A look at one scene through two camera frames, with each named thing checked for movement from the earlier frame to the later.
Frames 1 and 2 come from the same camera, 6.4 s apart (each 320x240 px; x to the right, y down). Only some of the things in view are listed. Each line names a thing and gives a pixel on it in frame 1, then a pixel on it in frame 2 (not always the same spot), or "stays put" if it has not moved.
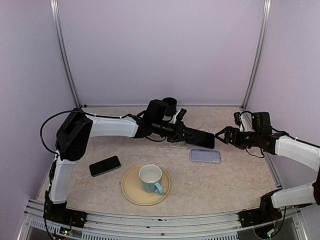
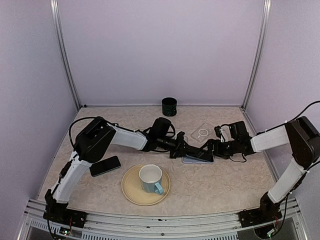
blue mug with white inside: (151, 177) stays put
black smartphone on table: (104, 166) stays put
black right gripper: (227, 139) -> (217, 151)
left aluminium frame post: (58, 27) stays put
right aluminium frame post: (260, 52) stays put
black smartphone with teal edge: (200, 138) -> (206, 156)
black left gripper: (178, 135) -> (181, 150)
